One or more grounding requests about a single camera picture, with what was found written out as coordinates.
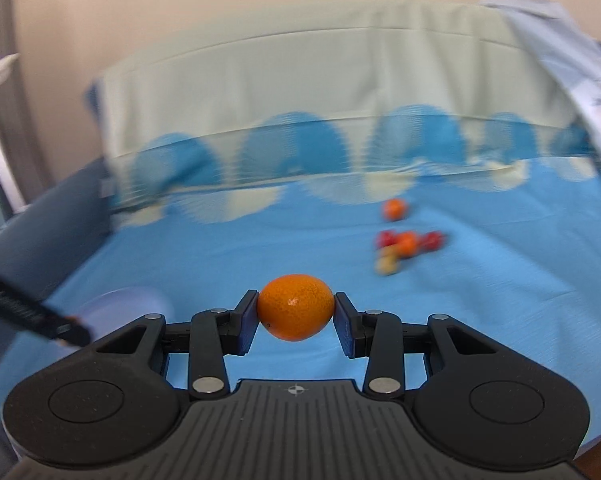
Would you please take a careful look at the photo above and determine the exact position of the orange mandarin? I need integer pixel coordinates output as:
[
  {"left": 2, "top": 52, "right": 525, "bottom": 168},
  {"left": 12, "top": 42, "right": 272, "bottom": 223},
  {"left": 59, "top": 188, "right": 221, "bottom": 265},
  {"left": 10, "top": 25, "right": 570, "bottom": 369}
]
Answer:
[
  {"left": 257, "top": 274, "right": 335, "bottom": 343},
  {"left": 383, "top": 198, "right": 409, "bottom": 222},
  {"left": 397, "top": 231, "right": 420, "bottom": 258}
]

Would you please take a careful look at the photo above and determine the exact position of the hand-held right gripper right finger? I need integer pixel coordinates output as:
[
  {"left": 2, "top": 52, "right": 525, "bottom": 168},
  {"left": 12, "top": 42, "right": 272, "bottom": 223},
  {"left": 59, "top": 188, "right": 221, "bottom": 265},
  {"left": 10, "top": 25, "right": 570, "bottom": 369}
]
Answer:
[{"left": 333, "top": 291, "right": 504, "bottom": 401}]

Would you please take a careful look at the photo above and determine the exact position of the grey curtain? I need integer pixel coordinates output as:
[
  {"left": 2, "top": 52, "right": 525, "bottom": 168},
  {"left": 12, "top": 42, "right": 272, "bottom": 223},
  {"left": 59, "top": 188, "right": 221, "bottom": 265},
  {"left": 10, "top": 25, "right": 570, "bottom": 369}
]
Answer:
[{"left": 0, "top": 0, "right": 54, "bottom": 196}]

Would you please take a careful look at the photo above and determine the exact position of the lavender plate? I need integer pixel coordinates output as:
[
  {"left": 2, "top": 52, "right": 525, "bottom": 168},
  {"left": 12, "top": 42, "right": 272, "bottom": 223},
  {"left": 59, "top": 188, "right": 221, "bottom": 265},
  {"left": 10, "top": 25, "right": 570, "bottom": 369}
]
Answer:
[{"left": 79, "top": 286, "right": 176, "bottom": 346}]

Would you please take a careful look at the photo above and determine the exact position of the dark blue cushion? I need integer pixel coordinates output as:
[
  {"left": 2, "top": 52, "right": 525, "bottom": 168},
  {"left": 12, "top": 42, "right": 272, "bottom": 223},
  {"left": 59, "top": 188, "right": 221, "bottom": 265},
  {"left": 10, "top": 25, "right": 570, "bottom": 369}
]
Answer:
[{"left": 0, "top": 160, "right": 116, "bottom": 306}]

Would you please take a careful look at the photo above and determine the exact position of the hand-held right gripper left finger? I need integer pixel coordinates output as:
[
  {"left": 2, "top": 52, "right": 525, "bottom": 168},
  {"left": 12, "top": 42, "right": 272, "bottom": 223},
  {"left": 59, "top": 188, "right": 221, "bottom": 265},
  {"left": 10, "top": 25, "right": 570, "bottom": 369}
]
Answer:
[{"left": 94, "top": 289, "right": 260, "bottom": 401}]

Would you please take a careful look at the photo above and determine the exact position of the blue fan-print bedsheet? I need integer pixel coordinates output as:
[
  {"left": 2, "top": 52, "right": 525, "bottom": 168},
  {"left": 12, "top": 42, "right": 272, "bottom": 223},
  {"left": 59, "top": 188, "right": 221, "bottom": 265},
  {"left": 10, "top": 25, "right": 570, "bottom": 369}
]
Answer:
[{"left": 0, "top": 0, "right": 601, "bottom": 461}]

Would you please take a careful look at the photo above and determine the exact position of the white frame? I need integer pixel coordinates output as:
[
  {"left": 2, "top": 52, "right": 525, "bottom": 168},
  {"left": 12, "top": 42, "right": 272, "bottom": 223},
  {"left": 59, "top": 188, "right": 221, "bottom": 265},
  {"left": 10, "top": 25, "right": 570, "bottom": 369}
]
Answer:
[{"left": 0, "top": 54, "right": 31, "bottom": 261}]

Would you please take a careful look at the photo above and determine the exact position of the light blue cloth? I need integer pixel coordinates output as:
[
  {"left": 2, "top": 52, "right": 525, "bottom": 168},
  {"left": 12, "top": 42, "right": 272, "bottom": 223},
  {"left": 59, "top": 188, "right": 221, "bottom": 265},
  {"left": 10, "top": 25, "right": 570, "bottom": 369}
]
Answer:
[{"left": 481, "top": 0, "right": 601, "bottom": 186}]

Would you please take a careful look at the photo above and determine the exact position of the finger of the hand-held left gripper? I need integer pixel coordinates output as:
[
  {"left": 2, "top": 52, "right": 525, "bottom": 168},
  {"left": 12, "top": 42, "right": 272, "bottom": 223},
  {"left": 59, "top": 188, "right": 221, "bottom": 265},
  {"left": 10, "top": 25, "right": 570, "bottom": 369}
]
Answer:
[{"left": 0, "top": 269, "right": 92, "bottom": 347}]

